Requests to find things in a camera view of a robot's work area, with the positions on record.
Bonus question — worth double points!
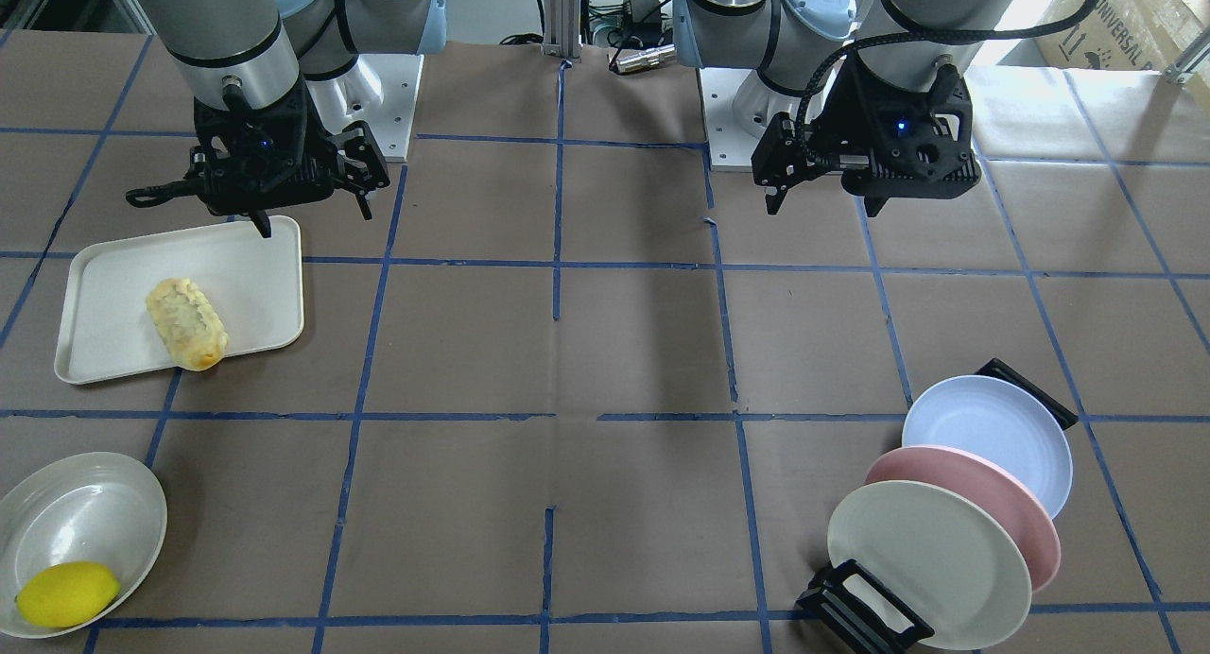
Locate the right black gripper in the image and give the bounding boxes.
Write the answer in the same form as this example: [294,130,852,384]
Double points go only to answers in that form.
[126,78,390,239]

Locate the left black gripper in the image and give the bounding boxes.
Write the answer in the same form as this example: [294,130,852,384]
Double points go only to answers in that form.
[751,59,980,218]

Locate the blue plate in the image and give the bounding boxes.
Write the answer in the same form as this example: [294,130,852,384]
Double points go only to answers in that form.
[901,374,1078,520]

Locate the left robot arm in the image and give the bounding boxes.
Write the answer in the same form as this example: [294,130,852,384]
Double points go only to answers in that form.
[670,0,1012,217]

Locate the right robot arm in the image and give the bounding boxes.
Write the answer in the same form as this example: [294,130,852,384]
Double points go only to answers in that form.
[126,0,448,237]

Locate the pink plate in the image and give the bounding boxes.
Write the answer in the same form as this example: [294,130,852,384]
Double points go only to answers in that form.
[863,444,1062,593]

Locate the white plate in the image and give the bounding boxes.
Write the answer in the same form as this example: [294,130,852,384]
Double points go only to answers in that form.
[826,480,1032,650]

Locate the black plate rack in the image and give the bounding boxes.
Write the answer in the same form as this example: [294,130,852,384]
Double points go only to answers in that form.
[799,358,1064,653]

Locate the white rectangular tray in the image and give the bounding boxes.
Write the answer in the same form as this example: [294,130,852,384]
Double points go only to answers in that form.
[54,216,305,386]

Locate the grey metal connector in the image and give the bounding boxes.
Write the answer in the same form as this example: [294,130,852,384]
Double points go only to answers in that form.
[609,45,678,76]

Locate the cardboard box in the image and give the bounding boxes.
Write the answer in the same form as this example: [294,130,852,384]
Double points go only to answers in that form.
[1036,0,1209,70]

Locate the white oval dish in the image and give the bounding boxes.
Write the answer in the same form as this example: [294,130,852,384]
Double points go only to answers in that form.
[1,452,167,639]

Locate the yellow lemon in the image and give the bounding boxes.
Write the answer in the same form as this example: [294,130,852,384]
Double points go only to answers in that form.
[15,560,121,629]

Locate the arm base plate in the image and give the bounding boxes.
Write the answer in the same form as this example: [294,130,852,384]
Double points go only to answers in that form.
[699,67,799,172]
[307,55,424,164]

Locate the aluminium frame post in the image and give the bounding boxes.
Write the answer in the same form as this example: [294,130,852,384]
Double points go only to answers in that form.
[542,0,583,63]

